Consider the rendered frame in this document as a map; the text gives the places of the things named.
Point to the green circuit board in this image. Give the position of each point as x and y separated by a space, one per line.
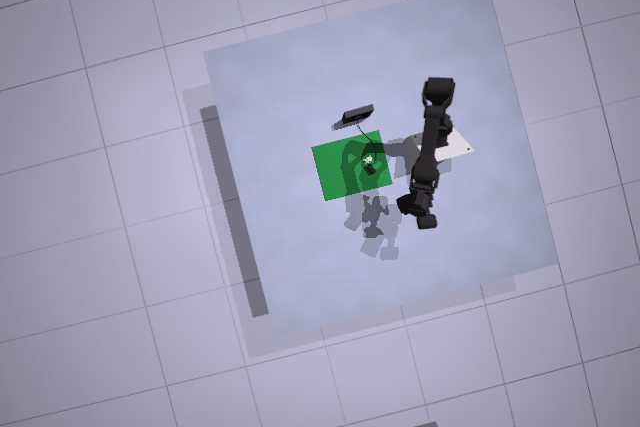
342 165

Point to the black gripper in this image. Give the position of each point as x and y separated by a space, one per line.
429 221

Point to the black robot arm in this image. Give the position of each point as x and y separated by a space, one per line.
437 127

